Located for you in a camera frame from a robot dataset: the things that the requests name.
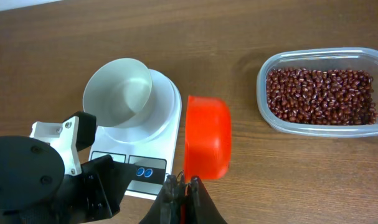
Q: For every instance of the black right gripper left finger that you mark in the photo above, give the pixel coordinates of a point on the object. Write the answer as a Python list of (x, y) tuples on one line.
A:
[(166, 209)]

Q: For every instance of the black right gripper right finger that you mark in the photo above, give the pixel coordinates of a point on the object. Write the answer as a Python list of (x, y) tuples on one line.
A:
[(199, 208)]

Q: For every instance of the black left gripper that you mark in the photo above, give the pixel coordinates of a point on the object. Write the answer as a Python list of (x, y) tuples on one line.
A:
[(34, 187)]

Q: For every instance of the red measuring scoop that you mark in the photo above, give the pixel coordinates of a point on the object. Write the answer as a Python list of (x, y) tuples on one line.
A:
[(208, 140)]

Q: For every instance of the white digital kitchen scale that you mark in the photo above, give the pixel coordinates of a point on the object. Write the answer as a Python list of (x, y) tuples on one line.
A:
[(149, 146)]

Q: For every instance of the white round bowl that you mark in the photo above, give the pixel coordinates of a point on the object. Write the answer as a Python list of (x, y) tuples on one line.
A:
[(120, 94)]

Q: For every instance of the red adzuki beans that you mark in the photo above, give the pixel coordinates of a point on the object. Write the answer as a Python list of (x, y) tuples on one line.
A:
[(332, 97)]

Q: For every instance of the clear plastic bean container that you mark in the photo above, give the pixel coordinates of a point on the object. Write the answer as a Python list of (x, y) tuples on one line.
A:
[(346, 58)]

